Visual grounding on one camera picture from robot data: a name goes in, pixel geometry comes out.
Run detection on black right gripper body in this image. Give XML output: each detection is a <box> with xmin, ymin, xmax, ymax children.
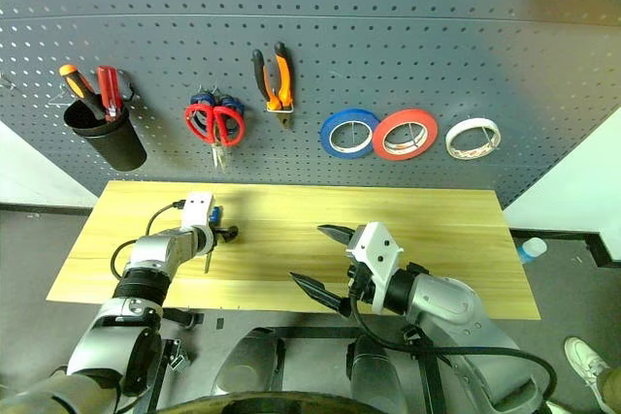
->
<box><xmin>344</xmin><ymin>228</ymin><xmax>376</xmax><ymax>312</ymax></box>

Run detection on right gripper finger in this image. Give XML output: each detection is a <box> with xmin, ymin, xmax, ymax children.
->
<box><xmin>316</xmin><ymin>224</ymin><xmax>358</xmax><ymax>245</ymax></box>
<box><xmin>289</xmin><ymin>271</ymin><xmax>352</xmax><ymax>317</ymax></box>

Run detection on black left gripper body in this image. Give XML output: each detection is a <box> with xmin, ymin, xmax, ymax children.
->
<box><xmin>212</xmin><ymin>225</ymin><xmax>241</xmax><ymax>244</ymax></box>

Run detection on blue handled screwdriver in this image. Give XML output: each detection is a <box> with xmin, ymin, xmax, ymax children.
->
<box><xmin>203</xmin><ymin>205</ymin><xmax>224</xmax><ymax>273</ymax></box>

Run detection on red handled scissors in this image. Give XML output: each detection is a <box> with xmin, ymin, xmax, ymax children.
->
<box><xmin>183</xmin><ymin>102</ymin><xmax>245</xmax><ymax>173</ymax></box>

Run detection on orange and black pliers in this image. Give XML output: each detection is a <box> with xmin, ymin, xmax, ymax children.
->
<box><xmin>250</xmin><ymin>41</ymin><xmax>296</xmax><ymax>130</ymax></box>

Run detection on blue tape roll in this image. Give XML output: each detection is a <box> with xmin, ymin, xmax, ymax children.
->
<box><xmin>318</xmin><ymin>108</ymin><xmax>381</xmax><ymax>159</ymax></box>

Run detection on red tape roll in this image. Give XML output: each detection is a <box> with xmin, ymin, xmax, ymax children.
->
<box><xmin>372</xmin><ymin>109</ymin><xmax>440</xmax><ymax>162</ymax></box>

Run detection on white tape roll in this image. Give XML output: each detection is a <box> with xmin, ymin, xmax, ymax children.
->
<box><xmin>444</xmin><ymin>117</ymin><xmax>503</xmax><ymax>161</ymax></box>

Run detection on gray metal pegboard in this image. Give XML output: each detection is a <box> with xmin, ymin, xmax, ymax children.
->
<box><xmin>0</xmin><ymin>0</ymin><xmax>621</xmax><ymax>209</ymax></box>

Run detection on silver rounded housing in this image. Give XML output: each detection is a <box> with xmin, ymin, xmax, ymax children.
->
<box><xmin>346</xmin><ymin>334</ymin><xmax>409</xmax><ymax>414</ymax></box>
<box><xmin>212</xmin><ymin>326</ymin><xmax>285</xmax><ymax>394</ymax></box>

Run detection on dark rounded rim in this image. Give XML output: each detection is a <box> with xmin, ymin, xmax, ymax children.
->
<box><xmin>154</xmin><ymin>390</ymin><xmax>389</xmax><ymax>414</ymax></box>

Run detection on black cylindrical tool cup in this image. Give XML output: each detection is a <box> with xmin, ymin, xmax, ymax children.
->
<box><xmin>63</xmin><ymin>99</ymin><xmax>147</xmax><ymax>173</ymax></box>

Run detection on orange and black screwdriver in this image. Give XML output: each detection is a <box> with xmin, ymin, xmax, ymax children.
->
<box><xmin>58</xmin><ymin>63</ymin><xmax>107</xmax><ymax>122</ymax></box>

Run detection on white sneaker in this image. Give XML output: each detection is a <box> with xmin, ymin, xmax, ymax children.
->
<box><xmin>563</xmin><ymin>335</ymin><xmax>611</xmax><ymax>405</ymax></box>

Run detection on olive trouser leg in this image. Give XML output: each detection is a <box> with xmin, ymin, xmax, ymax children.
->
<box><xmin>595</xmin><ymin>367</ymin><xmax>621</xmax><ymax>414</ymax></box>

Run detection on black metal table frame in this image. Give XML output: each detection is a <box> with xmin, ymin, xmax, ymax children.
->
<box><xmin>145</xmin><ymin>306</ymin><xmax>445</xmax><ymax>414</ymax></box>

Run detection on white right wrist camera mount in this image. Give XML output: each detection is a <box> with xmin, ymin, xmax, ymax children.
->
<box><xmin>344</xmin><ymin>221</ymin><xmax>405</xmax><ymax>313</ymax></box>

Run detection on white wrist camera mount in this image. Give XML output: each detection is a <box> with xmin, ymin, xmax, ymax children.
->
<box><xmin>181</xmin><ymin>192</ymin><xmax>216</xmax><ymax>253</ymax></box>
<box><xmin>344</xmin><ymin>221</ymin><xmax>405</xmax><ymax>313</ymax></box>

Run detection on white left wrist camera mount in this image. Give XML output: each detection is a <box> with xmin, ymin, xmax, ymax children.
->
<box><xmin>181</xmin><ymin>192</ymin><xmax>216</xmax><ymax>253</ymax></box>

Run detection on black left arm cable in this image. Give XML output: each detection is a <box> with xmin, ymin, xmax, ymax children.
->
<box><xmin>110</xmin><ymin>199</ymin><xmax>185</xmax><ymax>282</ymax></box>

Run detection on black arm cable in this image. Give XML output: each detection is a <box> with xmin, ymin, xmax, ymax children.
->
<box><xmin>348</xmin><ymin>282</ymin><xmax>558</xmax><ymax>400</ymax></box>
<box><xmin>110</xmin><ymin>199</ymin><xmax>185</xmax><ymax>282</ymax></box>

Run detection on silver metal bracket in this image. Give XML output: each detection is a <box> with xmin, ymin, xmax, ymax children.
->
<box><xmin>167</xmin><ymin>338</ymin><xmax>191</xmax><ymax>372</ymax></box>

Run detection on blue handled scissors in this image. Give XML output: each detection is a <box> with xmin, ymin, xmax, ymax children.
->
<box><xmin>189</xmin><ymin>90</ymin><xmax>245</xmax><ymax>142</ymax></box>

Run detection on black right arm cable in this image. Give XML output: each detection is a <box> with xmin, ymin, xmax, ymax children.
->
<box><xmin>348</xmin><ymin>282</ymin><xmax>558</xmax><ymax>400</ymax></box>

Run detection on red handled screwdriver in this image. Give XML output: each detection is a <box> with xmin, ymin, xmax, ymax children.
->
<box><xmin>96</xmin><ymin>65</ymin><xmax>124</xmax><ymax>123</ymax></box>

